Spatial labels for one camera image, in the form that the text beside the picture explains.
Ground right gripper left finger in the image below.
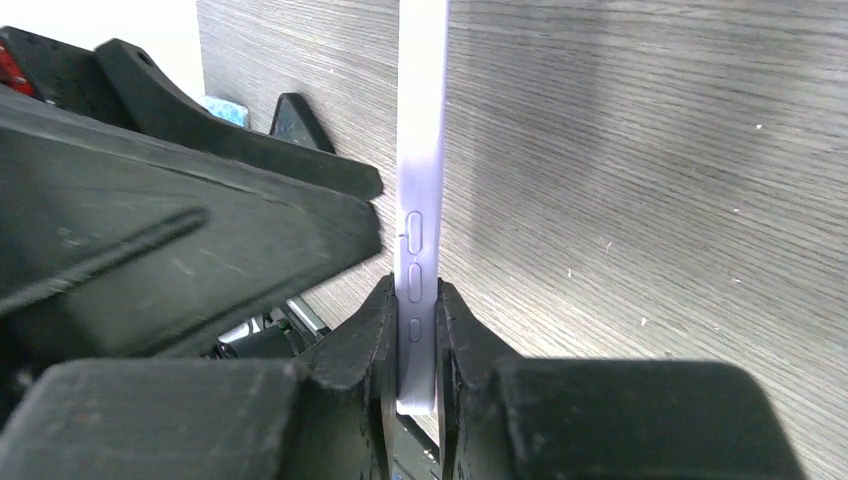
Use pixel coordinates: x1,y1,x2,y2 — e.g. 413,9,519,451
1,276,397,479

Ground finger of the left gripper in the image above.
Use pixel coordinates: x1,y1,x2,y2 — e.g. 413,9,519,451
1,26,383,201
1,89,382,361

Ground black phone bare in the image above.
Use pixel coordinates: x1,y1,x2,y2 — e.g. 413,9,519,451
269,92,336,154

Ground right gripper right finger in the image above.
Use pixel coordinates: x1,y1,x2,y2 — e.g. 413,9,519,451
436,282,804,479

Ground phone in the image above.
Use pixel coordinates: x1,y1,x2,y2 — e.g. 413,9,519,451
393,0,450,415

